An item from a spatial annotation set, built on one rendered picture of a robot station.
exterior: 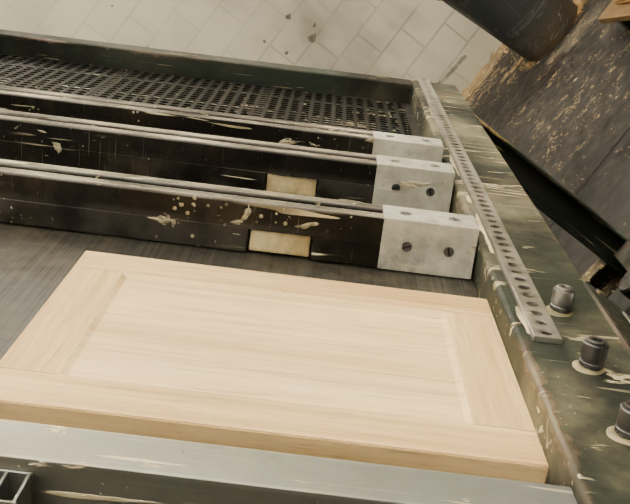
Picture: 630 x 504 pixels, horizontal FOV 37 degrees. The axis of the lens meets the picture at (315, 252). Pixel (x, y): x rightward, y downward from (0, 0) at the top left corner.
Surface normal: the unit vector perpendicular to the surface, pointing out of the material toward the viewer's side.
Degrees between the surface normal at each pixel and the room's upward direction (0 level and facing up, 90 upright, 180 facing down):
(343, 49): 90
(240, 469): 59
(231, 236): 90
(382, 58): 90
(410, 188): 90
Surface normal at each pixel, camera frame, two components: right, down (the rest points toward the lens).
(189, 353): 0.11, -0.94
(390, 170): -0.03, 0.33
